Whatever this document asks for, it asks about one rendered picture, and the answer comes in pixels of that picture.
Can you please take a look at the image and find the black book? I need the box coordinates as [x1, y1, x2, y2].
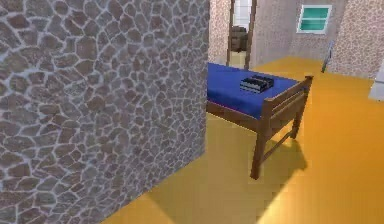
[239, 75, 275, 95]

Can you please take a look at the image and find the dark brown chest of drawers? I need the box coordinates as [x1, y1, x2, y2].
[230, 25, 249, 53]

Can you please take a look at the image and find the grey baseball bat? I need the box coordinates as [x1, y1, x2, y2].
[321, 39, 335, 74]

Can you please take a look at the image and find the pale grey cabinet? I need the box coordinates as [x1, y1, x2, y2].
[368, 60, 384, 102]

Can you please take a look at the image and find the blue bed with wooden frame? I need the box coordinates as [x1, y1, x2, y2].
[205, 62, 315, 181]

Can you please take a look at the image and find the brown wooden door frame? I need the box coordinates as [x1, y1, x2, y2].
[226, 0, 258, 70]

